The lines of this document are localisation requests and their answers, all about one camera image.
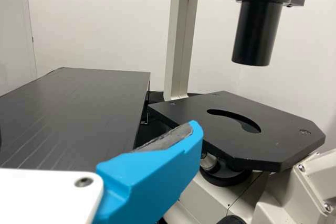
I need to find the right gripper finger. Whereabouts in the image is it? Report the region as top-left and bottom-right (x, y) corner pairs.
(88, 120), (204, 224)

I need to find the black platform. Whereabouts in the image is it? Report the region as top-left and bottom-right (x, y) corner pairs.
(0, 67), (152, 170)

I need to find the cream microscope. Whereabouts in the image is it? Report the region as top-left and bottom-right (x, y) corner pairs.
(147, 0), (336, 224)

